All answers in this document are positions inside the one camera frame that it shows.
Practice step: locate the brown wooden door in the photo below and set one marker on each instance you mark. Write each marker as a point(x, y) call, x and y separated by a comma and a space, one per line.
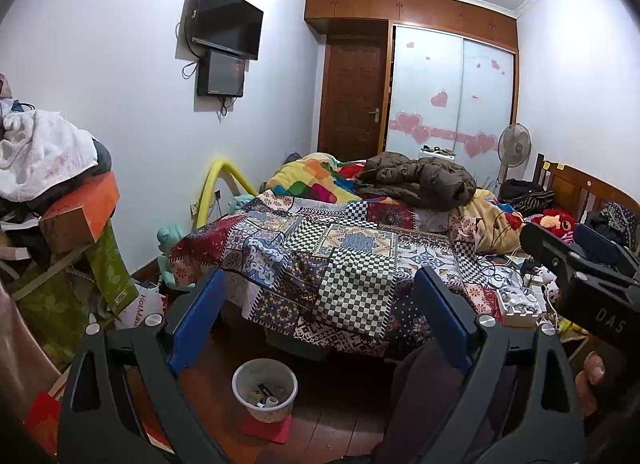
point(352, 99)

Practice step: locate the frosted wardrobe sliding doors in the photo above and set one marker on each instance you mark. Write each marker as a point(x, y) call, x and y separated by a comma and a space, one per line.
point(440, 84)

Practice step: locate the brown puffer jacket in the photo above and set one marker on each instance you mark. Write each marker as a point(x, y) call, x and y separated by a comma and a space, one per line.
point(420, 179)

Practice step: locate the white standing fan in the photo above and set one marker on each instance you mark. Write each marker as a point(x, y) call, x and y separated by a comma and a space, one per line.
point(514, 146)

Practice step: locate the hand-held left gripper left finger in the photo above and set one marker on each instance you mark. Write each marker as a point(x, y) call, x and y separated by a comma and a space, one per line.
point(197, 319)

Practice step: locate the black wall television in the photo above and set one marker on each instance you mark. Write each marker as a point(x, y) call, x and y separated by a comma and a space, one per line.
point(227, 21)

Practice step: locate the wooden overhead cabinets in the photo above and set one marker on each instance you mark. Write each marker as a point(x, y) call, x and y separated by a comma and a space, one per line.
point(410, 11)

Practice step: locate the dark patterned clothing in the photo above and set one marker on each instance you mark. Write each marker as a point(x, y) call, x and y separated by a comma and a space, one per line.
point(615, 224)

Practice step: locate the small black wall monitor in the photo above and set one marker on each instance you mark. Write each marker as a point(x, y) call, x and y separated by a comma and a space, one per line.
point(222, 74)

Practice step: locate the beige blanket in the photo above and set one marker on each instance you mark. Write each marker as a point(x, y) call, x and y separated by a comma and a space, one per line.
point(487, 216)

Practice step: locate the white power strip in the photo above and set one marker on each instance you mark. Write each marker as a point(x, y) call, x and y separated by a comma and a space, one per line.
point(520, 304)

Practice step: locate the orange cardboard box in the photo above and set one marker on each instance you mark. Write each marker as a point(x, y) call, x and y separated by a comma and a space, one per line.
point(85, 211)

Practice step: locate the white shopping bag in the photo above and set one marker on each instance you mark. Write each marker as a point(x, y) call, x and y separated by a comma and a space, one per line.
point(142, 306)

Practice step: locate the person's dark trouser leg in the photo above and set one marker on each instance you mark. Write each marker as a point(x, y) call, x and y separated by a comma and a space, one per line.
point(425, 409)

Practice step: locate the white plastic waste bin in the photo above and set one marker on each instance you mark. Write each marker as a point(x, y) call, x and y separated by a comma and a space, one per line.
point(245, 381)

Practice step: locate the red bag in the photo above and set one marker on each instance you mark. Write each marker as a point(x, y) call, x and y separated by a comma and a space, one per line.
point(42, 419)

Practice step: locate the red plush toy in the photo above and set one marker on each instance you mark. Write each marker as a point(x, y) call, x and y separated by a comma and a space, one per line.
point(555, 224)

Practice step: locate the green patterned box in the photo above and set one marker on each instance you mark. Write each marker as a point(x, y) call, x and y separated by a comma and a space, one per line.
point(60, 304)

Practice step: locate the black striped clothing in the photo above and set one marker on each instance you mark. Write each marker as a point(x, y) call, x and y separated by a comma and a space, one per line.
point(525, 196)

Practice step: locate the white fleece cloth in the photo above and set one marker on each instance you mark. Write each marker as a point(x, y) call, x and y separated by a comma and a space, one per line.
point(45, 154)

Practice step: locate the person's right hand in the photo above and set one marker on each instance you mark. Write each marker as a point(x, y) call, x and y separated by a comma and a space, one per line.
point(590, 384)

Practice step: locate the patchwork printed blanket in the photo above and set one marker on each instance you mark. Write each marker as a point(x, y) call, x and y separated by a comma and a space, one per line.
point(320, 264)

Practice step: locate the wooden bed headboard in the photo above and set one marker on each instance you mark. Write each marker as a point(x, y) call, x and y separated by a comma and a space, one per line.
point(570, 189)

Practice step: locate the mint green toy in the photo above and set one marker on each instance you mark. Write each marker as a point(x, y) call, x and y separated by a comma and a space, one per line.
point(172, 254)
point(241, 204)

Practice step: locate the yellow foam tube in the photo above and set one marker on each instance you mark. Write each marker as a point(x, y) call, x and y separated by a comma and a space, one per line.
point(215, 179)

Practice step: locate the multicoloured fleece blanket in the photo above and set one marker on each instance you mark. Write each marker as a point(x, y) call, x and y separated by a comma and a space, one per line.
point(305, 179)

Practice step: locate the red square mat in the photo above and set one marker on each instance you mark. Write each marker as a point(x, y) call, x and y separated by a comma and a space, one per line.
point(267, 431)

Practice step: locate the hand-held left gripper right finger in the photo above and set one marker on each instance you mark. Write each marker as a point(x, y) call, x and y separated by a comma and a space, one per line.
point(445, 314)

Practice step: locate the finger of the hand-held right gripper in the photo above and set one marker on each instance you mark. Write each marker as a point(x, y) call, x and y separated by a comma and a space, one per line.
point(550, 249)
point(597, 244)

